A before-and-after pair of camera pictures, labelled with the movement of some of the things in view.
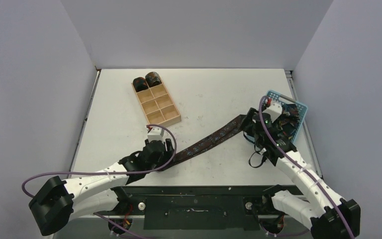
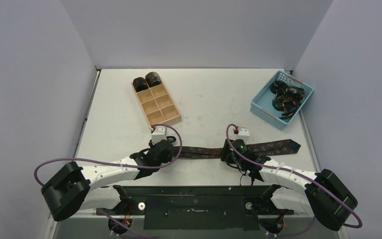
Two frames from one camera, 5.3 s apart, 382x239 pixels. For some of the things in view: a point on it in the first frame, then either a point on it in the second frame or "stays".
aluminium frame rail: x=311 y=145 stays
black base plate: x=197 y=207 stays
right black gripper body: x=252 y=121 → x=226 y=151
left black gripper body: x=165 y=156 stays
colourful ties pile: x=288 y=122 → x=286 y=98
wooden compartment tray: x=157 y=105 stays
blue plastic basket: x=275 y=97 → x=261 y=104
